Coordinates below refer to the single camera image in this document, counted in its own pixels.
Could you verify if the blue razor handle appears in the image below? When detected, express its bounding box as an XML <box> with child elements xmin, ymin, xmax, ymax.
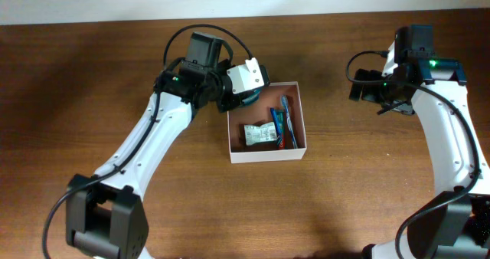
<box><xmin>270</xmin><ymin>108</ymin><xmax>283</xmax><ymax>149</ymax></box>

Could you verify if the teal mouthwash bottle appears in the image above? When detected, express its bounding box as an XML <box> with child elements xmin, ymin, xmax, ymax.
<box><xmin>241</xmin><ymin>88</ymin><xmax>261</xmax><ymax>107</ymax></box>

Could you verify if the green white soap packet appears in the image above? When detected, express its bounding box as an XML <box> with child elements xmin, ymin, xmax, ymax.
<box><xmin>244</xmin><ymin>122</ymin><xmax>277</xmax><ymax>146</ymax></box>

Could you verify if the blue white capped toothbrush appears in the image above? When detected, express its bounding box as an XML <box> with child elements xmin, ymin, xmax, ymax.
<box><xmin>280</xmin><ymin>95</ymin><xmax>299</xmax><ymax>149</ymax></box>

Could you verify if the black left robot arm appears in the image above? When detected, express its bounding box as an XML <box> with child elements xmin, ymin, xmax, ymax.
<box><xmin>61</xmin><ymin>32</ymin><xmax>270</xmax><ymax>258</ymax></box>

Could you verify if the pink cardboard box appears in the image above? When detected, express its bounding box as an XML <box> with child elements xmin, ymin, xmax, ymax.
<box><xmin>227</xmin><ymin>81</ymin><xmax>307</xmax><ymax>163</ymax></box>

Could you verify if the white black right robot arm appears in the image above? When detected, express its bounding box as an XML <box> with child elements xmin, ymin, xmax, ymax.
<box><xmin>346</xmin><ymin>25</ymin><xmax>489</xmax><ymax>258</ymax></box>

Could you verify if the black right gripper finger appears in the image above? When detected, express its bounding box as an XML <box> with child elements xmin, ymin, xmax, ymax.
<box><xmin>349</xmin><ymin>69</ymin><xmax>369</xmax><ymax>101</ymax></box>
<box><xmin>361</xmin><ymin>70</ymin><xmax>383</xmax><ymax>102</ymax></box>

